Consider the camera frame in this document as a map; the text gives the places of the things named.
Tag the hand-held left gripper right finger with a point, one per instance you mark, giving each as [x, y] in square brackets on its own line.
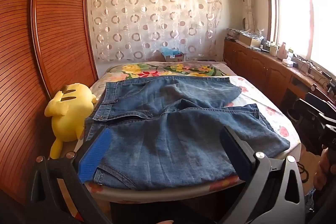
[237, 158]

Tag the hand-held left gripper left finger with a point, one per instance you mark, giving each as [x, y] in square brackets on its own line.
[92, 158]

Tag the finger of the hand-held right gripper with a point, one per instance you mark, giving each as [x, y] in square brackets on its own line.
[319, 100]
[307, 121]

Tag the blue denim pants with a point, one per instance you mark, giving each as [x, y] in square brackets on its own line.
[173, 129]

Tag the person's right hand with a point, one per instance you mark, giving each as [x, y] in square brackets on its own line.
[324, 171]

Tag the yellow plush toy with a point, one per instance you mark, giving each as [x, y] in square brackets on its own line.
[68, 113]

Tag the pink bottle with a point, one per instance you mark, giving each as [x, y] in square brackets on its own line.
[282, 50]

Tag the wooden cabinet row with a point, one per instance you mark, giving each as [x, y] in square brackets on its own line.
[262, 74]

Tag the white jar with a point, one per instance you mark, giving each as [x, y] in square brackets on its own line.
[273, 49]

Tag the window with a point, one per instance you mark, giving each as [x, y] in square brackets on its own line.
[302, 16]

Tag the flat cardboard box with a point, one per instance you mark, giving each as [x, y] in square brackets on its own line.
[250, 39]

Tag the floral blanket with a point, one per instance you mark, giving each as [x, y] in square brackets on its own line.
[168, 69]

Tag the cardboard box with blue bag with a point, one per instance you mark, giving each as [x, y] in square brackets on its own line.
[173, 54]

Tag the lace curtain with circles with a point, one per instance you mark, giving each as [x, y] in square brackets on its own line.
[155, 19]

